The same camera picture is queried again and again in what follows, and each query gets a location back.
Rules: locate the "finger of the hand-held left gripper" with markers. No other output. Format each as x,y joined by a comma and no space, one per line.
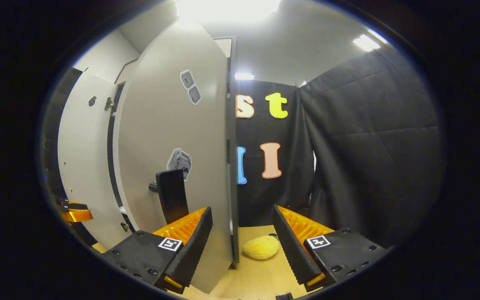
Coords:
77,216

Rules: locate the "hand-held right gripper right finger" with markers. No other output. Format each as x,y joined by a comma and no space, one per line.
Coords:
290,250

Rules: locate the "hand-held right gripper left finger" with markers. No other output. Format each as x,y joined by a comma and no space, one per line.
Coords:
194,250

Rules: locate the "white shoe cabinet door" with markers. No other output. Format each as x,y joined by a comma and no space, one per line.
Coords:
161,125
81,166

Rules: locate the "white shoe cabinet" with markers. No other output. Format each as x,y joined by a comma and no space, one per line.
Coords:
232,125

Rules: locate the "metal door hinge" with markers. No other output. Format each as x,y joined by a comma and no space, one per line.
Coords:
108,103
124,226

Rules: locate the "yellow plush toy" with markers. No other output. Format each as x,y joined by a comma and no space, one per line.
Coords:
261,247

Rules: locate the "ceiling light panel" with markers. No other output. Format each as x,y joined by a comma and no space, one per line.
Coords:
244,76
227,9
366,42

